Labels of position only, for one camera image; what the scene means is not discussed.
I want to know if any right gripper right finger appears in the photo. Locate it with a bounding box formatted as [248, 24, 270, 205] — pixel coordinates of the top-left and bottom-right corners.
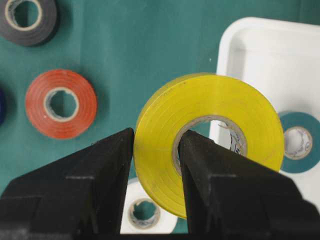
[179, 130, 320, 240]

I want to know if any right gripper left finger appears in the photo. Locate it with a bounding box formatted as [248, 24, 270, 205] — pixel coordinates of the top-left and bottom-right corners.
[0, 128, 134, 240]

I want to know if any yellow tape roll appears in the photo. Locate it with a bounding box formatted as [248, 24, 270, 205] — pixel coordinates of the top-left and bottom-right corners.
[133, 73, 285, 218]

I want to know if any green tape roll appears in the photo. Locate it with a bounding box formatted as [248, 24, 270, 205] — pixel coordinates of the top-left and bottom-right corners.
[278, 111, 320, 174]

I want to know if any white tape roll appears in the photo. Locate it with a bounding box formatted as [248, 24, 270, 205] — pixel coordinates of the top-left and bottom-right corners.
[120, 178, 178, 234]

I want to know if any red tape roll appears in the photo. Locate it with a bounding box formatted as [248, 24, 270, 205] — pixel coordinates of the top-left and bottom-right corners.
[25, 69, 98, 139]

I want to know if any blue tape roll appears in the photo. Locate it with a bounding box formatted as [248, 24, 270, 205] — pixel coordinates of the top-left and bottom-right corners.
[0, 88, 6, 125]

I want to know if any white plastic tray case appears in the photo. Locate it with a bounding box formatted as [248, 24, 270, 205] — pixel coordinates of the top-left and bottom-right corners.
[217, 17, 320, 206]

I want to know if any black tape roll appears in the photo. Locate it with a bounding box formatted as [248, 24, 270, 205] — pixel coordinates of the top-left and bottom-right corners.
[0, 0, 59, 47]

